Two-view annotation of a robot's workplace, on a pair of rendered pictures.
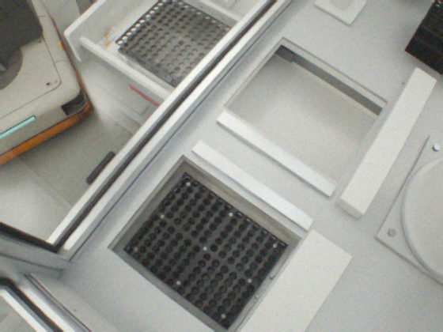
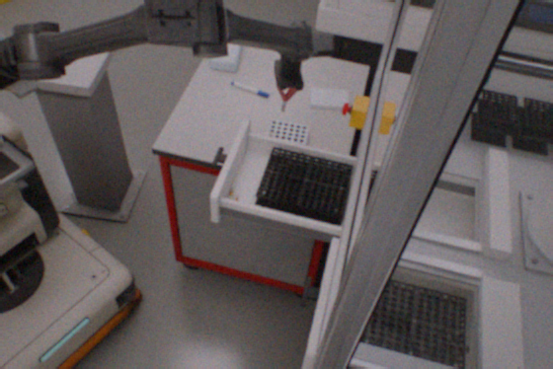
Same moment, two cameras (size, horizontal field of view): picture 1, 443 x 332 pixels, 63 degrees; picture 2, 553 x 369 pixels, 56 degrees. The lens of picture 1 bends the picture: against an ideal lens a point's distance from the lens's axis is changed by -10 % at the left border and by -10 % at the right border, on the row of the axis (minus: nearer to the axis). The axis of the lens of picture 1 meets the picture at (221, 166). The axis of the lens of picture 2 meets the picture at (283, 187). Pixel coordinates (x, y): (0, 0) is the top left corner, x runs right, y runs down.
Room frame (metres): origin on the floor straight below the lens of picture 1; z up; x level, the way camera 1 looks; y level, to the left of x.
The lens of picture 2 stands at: (-0.21, 0.54, 1.92)
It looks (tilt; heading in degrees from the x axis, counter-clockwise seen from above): 51 degrees down; 332
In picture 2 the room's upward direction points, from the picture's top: 7 degrees clockwise
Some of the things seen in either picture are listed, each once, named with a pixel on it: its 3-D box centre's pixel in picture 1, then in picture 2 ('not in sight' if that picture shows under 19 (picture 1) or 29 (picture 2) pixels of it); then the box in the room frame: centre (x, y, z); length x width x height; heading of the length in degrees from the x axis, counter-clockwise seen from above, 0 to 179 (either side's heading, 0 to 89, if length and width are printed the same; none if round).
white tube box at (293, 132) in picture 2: not in sight; (286, 135); (0.80, 0.02, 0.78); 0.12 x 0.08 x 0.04; 58
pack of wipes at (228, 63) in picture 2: not in sight; (226, 53); (1.24, 0.07, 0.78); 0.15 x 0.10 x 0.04; 151
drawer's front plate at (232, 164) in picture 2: not in sight; (231, 169); (0.65, 0.25, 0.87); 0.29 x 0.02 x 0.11; 144
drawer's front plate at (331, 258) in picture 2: not in sight; (321, 302); (0.21, 0.19, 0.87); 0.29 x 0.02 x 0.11; 144
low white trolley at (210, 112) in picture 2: not in sight; (265, 176); (0.98, 0.00, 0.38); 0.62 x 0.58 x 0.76; 144
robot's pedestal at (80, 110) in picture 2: not in sight; (87, 133); (1.42, 0.60, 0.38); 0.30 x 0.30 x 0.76; 60
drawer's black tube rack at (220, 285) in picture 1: (206, 250); not in sight; (0.10, 0.03, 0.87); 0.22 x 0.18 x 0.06; 54
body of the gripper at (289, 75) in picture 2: not in sight; (289, 66); (0.77, 0.05, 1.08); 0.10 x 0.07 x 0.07; 167
